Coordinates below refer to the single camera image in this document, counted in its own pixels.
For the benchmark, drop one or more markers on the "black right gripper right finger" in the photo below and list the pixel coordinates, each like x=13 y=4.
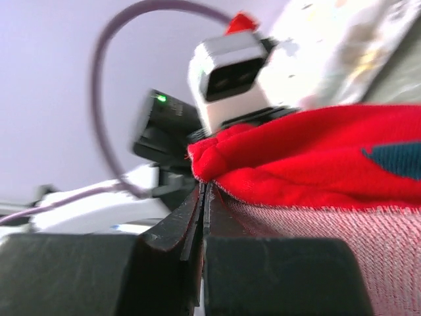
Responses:
x=256 y=275

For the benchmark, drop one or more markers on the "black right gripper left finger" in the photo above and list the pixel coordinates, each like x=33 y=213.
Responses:
x=154 y=273

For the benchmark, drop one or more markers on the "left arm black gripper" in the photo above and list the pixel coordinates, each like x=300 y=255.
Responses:
x=259 y=117

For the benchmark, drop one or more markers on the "red cartoon pillowcase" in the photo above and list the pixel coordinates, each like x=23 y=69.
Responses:
x=350 y=172

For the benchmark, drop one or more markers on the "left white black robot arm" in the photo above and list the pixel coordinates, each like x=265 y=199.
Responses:
x=107 y=198

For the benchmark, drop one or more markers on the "floral patterned small pillow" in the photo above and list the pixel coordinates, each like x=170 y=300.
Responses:
x=329 y=52

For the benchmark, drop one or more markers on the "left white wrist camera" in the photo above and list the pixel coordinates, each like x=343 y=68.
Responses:
x=223 y=73

